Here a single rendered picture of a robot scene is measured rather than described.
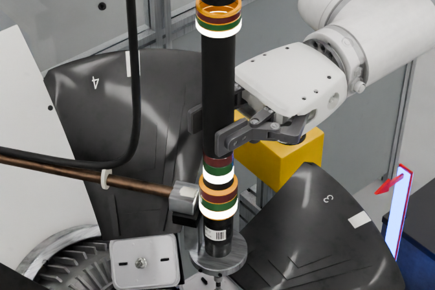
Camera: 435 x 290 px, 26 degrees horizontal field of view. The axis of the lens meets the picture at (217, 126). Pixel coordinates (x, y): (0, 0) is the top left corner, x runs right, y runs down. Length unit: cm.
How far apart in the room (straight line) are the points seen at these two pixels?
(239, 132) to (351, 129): 171
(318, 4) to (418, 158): 204
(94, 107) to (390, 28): 37
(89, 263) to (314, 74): 41
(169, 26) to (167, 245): 87
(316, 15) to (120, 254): 37
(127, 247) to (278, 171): 47
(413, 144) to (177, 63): 209
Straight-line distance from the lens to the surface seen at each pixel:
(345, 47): 105
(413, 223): 164
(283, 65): 104
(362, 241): 131
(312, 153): 160
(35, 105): 134
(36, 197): 134
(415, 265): 166
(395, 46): 109
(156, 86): 115
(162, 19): 193
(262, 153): 158
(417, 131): 323
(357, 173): 286
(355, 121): 267
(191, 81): 115
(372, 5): 111
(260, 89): 101
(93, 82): 117
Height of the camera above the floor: 214
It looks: 42 degrees down
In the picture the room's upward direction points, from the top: straight up
